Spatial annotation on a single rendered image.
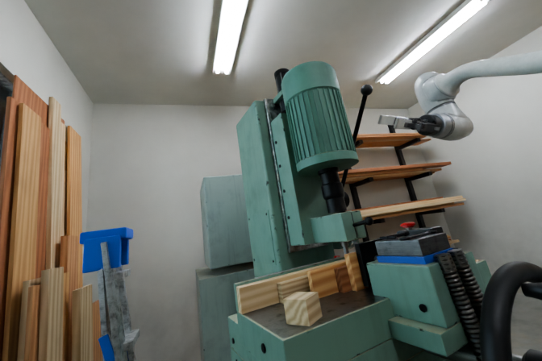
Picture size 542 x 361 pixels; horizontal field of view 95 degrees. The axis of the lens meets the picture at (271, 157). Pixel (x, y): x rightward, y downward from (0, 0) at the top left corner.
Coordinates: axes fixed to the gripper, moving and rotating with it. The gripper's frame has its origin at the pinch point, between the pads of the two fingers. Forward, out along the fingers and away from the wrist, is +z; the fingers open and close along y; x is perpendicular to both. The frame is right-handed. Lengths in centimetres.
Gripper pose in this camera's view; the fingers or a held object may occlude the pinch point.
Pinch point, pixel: (393, 122)
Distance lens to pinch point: 89.5
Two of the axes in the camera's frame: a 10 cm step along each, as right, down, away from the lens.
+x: 1.5, -9.4, -3.0
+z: -8.9, 0.1, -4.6
